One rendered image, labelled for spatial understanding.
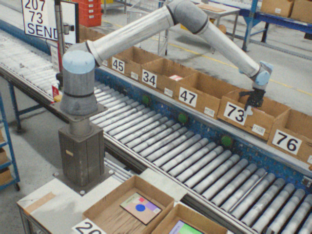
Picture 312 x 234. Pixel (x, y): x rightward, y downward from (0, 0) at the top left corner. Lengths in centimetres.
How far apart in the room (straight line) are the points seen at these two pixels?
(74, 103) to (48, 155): 182
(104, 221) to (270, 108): 141
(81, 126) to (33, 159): 171
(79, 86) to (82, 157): 40
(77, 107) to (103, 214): 56
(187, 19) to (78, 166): 95
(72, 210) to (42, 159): 161
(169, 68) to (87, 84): 137
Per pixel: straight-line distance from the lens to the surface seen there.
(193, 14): 158
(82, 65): 148
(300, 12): 638
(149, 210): 168
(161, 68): 281
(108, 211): 169
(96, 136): 169
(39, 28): 258
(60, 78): 232
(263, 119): 208
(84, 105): 155
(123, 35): 165
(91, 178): 183
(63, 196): 181
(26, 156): 336
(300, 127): 233
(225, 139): 217
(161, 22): 166
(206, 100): 224
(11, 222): 277
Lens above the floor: 203
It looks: 32 degrees down
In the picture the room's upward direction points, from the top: 5 degrees clockwise
